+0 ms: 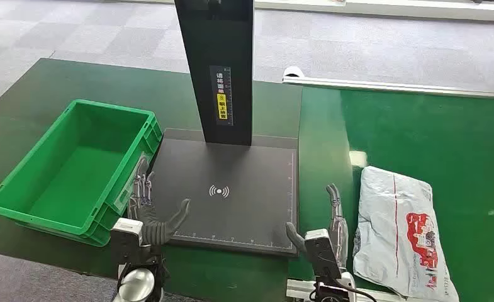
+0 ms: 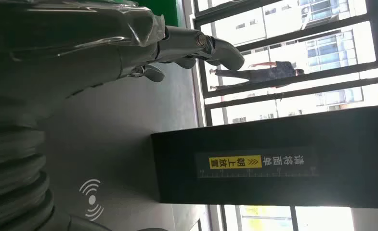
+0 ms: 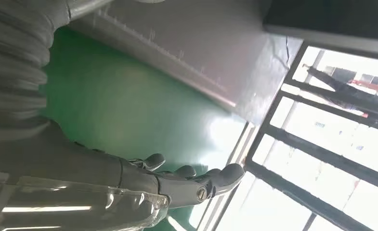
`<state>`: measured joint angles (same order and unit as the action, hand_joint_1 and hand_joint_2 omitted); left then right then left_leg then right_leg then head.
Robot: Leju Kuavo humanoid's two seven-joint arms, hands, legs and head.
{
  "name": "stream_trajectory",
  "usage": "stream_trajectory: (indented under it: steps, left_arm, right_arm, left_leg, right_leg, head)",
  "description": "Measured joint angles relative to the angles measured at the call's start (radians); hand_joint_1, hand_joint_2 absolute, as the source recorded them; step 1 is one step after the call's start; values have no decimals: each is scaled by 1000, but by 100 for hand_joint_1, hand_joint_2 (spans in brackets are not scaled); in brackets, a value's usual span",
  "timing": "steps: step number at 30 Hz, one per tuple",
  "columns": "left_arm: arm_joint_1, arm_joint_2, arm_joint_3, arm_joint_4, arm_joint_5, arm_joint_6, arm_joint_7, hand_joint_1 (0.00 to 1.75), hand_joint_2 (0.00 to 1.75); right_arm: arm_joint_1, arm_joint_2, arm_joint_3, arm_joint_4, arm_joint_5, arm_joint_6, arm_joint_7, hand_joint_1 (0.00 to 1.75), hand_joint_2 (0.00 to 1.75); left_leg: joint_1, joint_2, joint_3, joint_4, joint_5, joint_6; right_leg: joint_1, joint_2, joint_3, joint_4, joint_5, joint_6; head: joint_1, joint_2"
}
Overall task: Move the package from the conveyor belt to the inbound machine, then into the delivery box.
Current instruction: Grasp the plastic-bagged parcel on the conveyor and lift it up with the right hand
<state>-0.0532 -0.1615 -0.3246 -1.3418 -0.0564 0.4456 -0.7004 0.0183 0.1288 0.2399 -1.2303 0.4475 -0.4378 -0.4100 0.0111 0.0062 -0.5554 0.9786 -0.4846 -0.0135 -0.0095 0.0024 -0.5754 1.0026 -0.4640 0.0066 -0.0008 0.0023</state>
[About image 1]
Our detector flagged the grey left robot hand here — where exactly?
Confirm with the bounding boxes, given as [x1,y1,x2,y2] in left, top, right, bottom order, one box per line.
[126,155,192,247]

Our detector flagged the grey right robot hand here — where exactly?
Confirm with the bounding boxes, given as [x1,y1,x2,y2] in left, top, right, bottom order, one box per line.
[285,183,350,269]

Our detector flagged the grey red-printed mailer package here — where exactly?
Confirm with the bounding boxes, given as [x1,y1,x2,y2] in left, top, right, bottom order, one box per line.
[351,165,461,302]

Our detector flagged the white conveyor roller cap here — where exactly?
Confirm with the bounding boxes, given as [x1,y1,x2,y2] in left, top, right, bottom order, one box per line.
[282,66,306,81]

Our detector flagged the green plastic crate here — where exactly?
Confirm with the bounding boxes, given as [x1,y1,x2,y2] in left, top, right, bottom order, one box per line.
[0,98,164,248]

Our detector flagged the black yellow column label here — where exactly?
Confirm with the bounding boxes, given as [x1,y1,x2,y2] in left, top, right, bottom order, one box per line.
[208,65,234,126]

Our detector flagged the black scanner column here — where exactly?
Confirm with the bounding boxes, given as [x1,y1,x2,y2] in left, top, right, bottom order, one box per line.
[174,0,256,147]

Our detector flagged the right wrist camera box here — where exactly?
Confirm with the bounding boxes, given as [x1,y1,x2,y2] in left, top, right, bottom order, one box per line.
[303,228,344,285]

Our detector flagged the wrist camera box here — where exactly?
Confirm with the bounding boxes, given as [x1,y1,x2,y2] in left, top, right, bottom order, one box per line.
[110,218,145,266]
[303,228,344,285]

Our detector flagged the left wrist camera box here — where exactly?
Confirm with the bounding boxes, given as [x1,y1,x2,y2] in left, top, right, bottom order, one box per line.
[110,218,145,266]

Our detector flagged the black scanner base plate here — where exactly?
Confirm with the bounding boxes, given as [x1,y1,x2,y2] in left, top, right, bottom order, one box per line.
[149,128,301,257]

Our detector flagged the aluminium conveyor side rail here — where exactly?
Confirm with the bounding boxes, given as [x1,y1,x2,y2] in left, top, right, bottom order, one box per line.
[281,76,494,101]

